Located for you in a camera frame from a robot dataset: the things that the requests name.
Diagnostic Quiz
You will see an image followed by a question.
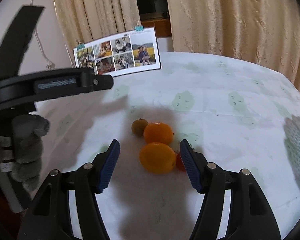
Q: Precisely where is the beige curtain right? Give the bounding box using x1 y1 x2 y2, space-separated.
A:
167 0 300 92

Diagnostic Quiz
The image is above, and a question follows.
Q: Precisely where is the teal binder clip right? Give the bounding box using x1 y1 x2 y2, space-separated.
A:
135 21 144 31

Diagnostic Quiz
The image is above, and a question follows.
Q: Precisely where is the orange front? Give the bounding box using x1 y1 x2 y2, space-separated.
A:
139 142 177 174

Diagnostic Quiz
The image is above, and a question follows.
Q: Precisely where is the orange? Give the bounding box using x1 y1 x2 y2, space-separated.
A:
139 142 177 174
143 122 174 145

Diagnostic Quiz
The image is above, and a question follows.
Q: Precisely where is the grey gloved left hand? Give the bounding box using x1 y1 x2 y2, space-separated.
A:
12 114 50 193

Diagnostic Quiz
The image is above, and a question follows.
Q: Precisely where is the small tan longan left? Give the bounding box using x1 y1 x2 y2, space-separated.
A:
131 118 148 137

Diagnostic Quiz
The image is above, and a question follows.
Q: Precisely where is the white patterned bed sheet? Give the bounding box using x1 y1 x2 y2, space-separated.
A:
38 53 300 239

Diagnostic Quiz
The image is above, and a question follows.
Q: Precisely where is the beige curtain left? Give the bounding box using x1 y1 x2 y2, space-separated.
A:
53 0 140 58

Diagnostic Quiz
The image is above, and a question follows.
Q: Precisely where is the light blue lace basket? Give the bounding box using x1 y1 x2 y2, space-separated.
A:
283 115 300 189

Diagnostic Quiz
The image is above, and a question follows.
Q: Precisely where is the beige curtain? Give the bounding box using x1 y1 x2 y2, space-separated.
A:
167 0 300 92
53 0 140 58

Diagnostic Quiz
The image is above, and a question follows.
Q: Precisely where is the teal binder clip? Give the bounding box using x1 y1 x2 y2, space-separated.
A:
135 21 144 31
77 43 85 50

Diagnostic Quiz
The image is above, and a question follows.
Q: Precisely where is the white cable with plug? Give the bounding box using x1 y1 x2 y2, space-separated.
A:
29 0 56 69

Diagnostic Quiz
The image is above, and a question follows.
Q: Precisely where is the black strap on gripper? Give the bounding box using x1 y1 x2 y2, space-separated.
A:
0 4 46 91

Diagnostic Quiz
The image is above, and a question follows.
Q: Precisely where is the teal binder clip left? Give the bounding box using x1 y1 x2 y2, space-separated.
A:
77 43 85 50

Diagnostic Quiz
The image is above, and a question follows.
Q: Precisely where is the red fruit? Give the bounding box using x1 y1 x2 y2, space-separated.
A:
175 153 186 172

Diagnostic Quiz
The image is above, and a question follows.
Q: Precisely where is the photo collage card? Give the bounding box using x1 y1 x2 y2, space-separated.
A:
73 27 161 77

